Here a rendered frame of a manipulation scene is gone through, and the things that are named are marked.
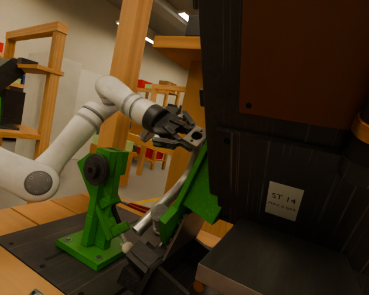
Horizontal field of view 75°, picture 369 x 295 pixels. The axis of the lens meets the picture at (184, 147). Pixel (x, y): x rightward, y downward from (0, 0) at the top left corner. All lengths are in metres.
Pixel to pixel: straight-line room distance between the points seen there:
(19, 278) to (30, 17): 7.56
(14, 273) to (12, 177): 0.20
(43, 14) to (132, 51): 7.05
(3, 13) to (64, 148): 7.16
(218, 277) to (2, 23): 7.64
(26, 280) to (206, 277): 0.43
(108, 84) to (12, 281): 0.50
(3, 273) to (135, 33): 0.91
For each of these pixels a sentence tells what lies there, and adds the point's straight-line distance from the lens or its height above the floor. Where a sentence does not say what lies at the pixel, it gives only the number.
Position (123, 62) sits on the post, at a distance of 1.10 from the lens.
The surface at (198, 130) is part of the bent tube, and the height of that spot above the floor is 1.26.
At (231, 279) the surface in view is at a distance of 0.27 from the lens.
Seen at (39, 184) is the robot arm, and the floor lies 1.07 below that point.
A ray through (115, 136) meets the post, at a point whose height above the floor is 1.16.
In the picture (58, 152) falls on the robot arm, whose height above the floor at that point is 1.13.
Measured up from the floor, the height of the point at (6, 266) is 0.90.
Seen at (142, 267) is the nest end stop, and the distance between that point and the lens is 0.56.
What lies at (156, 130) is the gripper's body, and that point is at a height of 1.24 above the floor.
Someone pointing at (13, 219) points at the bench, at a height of 0.88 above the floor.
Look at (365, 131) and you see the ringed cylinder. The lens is 0.25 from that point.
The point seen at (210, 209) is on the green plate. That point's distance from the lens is 0.46.
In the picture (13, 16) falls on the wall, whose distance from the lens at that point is 7.84.
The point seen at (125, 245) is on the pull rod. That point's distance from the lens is 0.64.
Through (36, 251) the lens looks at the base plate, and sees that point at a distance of 0.72.
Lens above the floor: 1.27
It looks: 5 degrees down
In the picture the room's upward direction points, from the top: 12 degrees clockwise
